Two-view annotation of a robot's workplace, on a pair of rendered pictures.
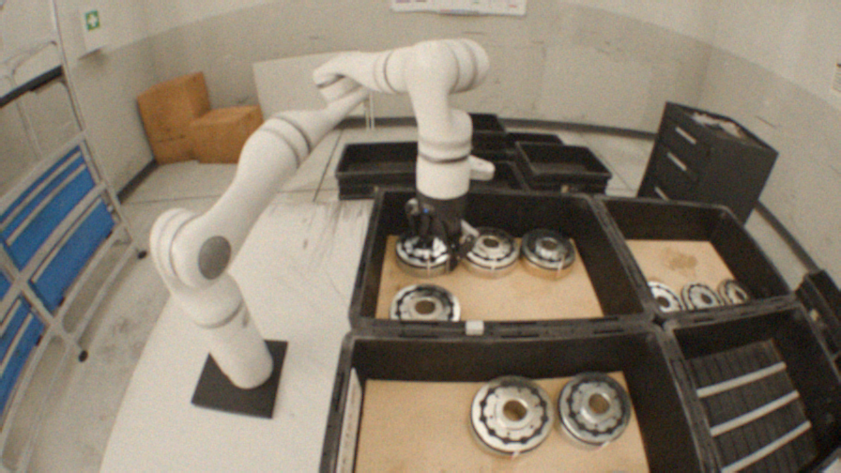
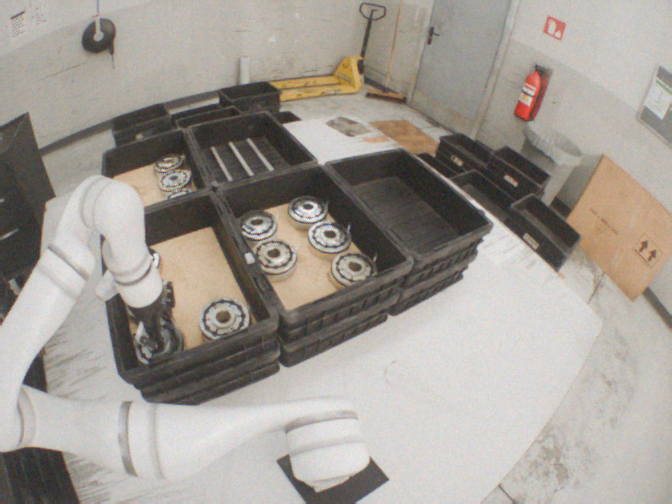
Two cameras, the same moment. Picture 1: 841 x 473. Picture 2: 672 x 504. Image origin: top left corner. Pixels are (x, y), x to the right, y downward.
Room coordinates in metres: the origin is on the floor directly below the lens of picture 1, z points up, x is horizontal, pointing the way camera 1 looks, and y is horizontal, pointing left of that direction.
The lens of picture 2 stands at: (0.36, 0.35, 1.41)
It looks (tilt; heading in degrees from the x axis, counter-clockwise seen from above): 46 degrees down; 229
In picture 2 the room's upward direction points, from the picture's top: 10 degrees clockwise
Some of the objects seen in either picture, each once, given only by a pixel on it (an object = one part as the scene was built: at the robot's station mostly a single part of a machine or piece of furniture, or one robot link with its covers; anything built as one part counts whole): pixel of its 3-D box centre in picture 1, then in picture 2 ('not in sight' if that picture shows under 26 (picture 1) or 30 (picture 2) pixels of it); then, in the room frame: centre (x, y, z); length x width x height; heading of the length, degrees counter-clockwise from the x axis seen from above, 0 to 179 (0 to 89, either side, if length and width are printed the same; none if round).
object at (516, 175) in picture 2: not in sight; (509, 191); (-1.66, -0.35, 0.37); 0.42 x 0.34 x 0.46; 92
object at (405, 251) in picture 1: (425, 245); (158, 344); (0.45, -0.01, 0.86); 0.10 x 0.10 x 0.01
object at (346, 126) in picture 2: not in sight; (347, 125); (-0.60, -0.87, 0.71); 0.22 x 0.19 x 0.01; 92
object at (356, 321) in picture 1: (500, 250); (171, 269); (0.37, -0.12, 0.92); 0.40 x 0.30 x 0.02; 88
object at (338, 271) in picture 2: not in sight; (354, 268); (0.01, 0.00, 0.86); 0.10 x 0.10 x 0.01
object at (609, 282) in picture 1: (496, 274); (177, 285); (0.37, -0.12, 0.87); 0.40 x 0.30 x 0.11; 88
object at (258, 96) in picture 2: not in sight; (248, 117); (-0.46, -1.86, 0.37); 0.40 x 0.30 x 0.45; 2
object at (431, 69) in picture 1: (440, 99); (119, 231); (0.42, -0.03, 1.12); 0.09 x 0.07 x 0.15; 128
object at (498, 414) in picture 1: (514, 410); (274, 253); (0.15, -0.11, 0.86); 0.05 x 0.05 x 0.01
